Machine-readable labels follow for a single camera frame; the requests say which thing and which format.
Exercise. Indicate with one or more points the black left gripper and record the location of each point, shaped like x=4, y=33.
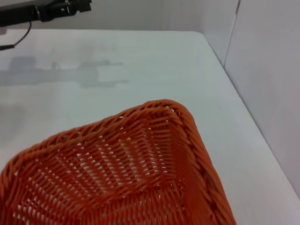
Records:
x=52, y=10

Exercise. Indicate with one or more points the orange woven plastic basket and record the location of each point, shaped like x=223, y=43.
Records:
x=112, y=168

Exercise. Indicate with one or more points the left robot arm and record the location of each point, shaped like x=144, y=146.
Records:
x=16, y=14

